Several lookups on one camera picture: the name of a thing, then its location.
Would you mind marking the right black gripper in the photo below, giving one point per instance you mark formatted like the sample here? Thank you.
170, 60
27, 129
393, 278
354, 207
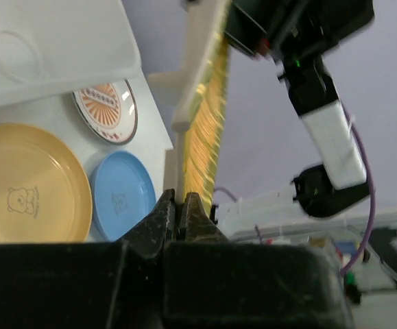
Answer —
293, 30

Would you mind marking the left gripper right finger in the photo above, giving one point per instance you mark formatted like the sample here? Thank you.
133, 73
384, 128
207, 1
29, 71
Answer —
194, 225

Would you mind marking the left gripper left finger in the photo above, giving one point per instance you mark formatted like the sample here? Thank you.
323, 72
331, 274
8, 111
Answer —
147, 238

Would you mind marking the square woven bamboo tray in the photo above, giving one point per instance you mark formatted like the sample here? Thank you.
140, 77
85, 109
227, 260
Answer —
198, 93

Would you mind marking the white plate orange sunburst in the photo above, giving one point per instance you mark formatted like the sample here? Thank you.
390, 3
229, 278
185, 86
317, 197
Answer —
110, 111

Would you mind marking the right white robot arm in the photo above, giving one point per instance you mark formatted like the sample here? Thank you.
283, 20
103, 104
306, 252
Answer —
337, 183

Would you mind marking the white plastic bin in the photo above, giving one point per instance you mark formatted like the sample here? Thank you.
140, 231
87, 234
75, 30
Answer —
52, 47

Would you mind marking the right blue plastic plate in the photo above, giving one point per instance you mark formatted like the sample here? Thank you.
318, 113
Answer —
123, 194

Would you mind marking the yellow plastic plate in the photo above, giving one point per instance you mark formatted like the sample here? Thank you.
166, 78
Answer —
45, 196

